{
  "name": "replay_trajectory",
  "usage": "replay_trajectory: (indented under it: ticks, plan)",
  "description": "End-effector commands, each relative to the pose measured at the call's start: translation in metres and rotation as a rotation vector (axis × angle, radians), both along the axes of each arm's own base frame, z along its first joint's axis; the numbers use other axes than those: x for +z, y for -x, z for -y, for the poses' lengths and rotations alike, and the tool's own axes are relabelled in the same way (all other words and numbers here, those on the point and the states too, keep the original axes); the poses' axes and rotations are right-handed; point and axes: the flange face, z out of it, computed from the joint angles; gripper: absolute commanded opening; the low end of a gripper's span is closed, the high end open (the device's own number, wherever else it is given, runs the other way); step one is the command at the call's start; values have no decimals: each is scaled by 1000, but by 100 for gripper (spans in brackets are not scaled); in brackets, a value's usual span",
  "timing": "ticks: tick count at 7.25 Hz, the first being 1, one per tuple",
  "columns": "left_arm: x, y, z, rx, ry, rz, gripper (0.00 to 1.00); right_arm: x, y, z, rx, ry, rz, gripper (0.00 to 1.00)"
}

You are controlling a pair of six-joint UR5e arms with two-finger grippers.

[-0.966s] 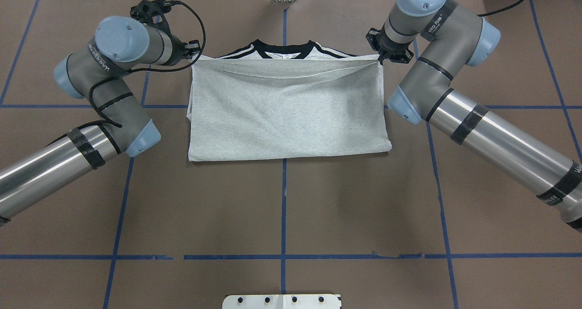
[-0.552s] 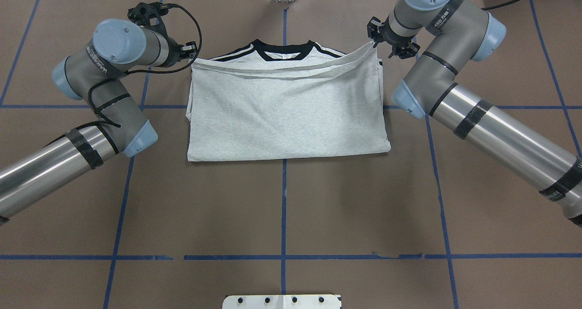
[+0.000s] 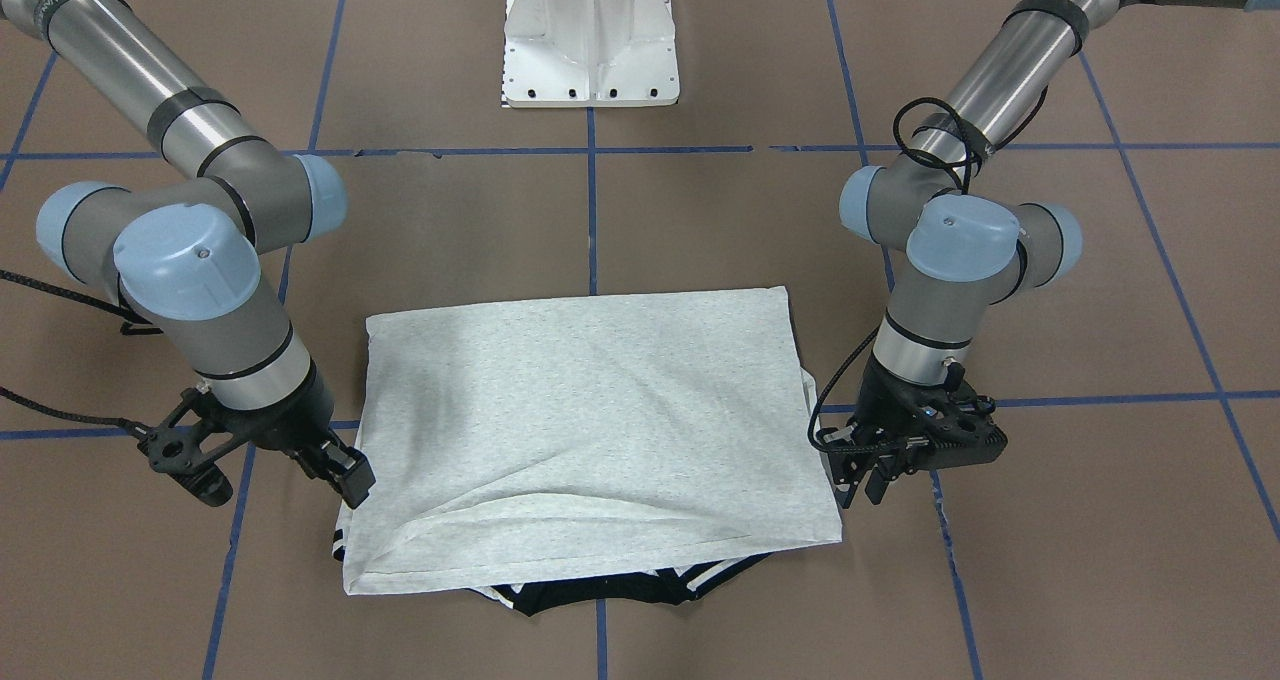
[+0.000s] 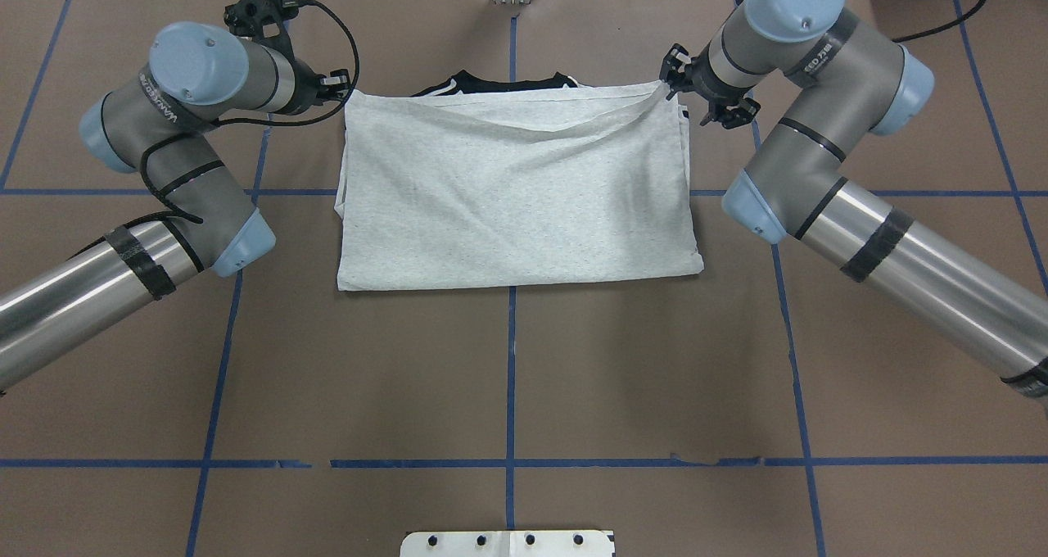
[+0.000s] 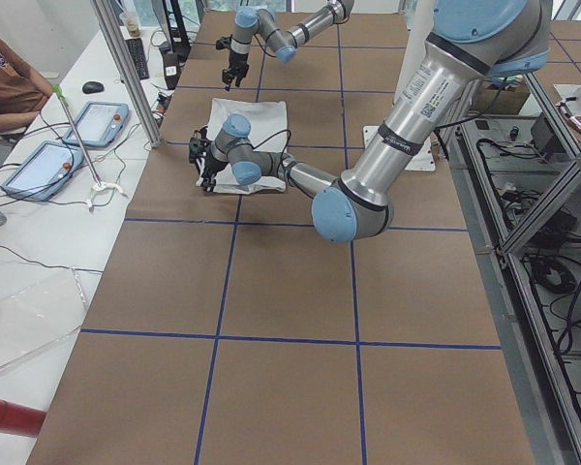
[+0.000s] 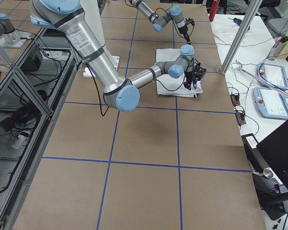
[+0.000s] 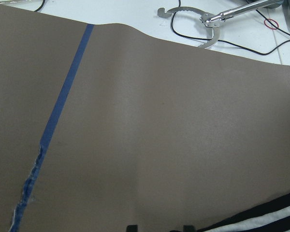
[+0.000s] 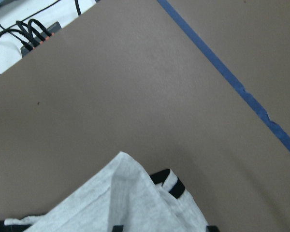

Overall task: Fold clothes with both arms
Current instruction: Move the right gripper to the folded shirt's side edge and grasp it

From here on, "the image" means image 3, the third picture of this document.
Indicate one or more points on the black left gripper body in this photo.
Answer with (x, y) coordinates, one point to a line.
(881, 392)

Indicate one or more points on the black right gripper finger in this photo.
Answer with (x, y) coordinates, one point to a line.
(347, 470)
(316, 463)

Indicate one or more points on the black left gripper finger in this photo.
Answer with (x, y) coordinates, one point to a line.
(842, 465)
(880, 477)

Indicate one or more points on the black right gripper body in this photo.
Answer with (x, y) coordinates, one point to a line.
(291, 420)

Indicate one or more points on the grey cartoon print t-shirt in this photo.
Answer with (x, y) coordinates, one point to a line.
(629, 436)

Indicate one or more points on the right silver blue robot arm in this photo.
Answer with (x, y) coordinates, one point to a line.
(185, 259)

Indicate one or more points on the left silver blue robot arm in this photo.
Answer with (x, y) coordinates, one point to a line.
(963, 251)

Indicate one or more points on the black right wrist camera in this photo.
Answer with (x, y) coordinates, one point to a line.
(176, 452)

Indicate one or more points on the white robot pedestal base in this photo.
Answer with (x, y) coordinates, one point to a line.
(589, 54)

